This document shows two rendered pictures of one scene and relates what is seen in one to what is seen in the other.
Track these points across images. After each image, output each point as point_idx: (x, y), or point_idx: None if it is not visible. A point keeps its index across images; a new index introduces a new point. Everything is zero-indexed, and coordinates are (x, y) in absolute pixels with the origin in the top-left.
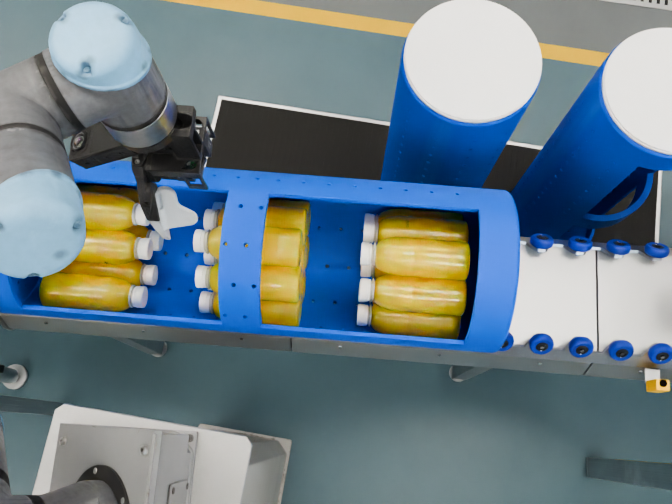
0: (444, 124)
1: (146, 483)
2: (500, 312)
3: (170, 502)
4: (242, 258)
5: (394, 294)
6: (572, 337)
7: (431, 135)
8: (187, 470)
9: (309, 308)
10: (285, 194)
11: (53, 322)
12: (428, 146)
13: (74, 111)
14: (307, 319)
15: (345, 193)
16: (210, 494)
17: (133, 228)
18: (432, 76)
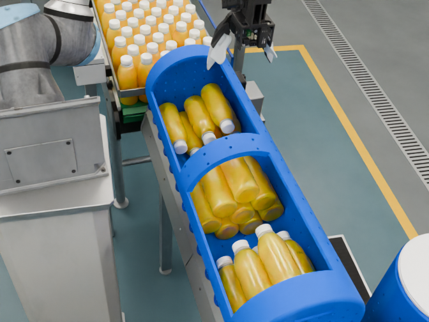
0: (394, 282)
1: (68, 100)
2: (265, 314)
3: (60, 142)
4: (221, 149)
5: (245, 259)
6: None
7: (383, 289)
8: (83, 170)
9: (215, 243)
10: (273, 160)
11: (152, 139)
12: (377, 300)
13: None
14: (207, 241)
15: (293, 191)
16: (71, 191)
17: (219, 136)
18: (421, 256)
